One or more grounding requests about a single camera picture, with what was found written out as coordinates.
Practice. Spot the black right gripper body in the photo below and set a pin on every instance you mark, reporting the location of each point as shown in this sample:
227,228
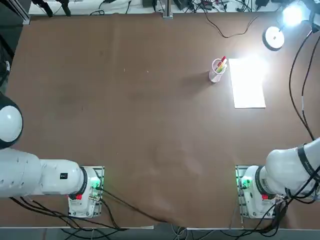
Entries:
315,20

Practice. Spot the aluminium frame post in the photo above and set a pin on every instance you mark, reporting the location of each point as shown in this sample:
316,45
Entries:
168,10

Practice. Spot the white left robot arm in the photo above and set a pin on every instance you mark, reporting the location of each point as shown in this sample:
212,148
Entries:
22,172

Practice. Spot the small black power adapter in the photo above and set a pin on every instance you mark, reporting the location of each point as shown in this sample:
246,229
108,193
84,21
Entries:
150,3

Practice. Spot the aluminium profile bar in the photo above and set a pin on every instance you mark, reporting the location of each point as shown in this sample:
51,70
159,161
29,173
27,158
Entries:
23,15

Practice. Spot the white paper sheet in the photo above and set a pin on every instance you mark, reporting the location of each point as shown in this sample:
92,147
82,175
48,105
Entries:
248,95

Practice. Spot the red marker pen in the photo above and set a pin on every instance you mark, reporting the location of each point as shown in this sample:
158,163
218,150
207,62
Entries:
223,60

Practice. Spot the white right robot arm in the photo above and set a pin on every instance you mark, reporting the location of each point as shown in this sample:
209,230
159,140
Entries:
282,160

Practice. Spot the white pen holder cup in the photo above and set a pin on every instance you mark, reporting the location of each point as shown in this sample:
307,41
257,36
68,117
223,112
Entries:
215,77

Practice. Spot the black tripod legs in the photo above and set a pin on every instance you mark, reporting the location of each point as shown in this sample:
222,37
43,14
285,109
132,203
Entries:
48,11

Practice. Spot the green highlighter pen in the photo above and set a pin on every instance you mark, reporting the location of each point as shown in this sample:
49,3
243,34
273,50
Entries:
220,70

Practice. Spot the white gooseneck desk lamp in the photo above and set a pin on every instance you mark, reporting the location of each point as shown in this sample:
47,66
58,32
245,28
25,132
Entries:
273,37

